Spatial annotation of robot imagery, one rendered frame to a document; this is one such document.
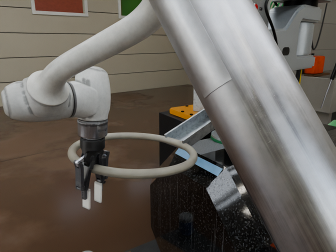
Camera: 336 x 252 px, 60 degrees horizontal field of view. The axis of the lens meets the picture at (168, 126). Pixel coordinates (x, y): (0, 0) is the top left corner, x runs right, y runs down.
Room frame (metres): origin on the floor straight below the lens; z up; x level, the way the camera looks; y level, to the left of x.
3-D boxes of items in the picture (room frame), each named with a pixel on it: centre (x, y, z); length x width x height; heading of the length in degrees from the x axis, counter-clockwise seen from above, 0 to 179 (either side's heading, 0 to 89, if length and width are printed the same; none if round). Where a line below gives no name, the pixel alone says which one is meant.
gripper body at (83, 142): (0.85, 0.24, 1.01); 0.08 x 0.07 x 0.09; 149
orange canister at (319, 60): (4.51, -2.26, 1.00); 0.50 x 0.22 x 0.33; 128
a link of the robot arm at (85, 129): (0.86, 0.23, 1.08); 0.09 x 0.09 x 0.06
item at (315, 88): (4.42, -2.48, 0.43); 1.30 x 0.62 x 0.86; 128
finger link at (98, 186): (0.87, 0.23, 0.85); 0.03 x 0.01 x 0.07; 59
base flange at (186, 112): (2.38, -0.33, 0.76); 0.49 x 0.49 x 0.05; 32
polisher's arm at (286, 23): (1.76, -0.64, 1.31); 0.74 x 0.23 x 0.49; 133
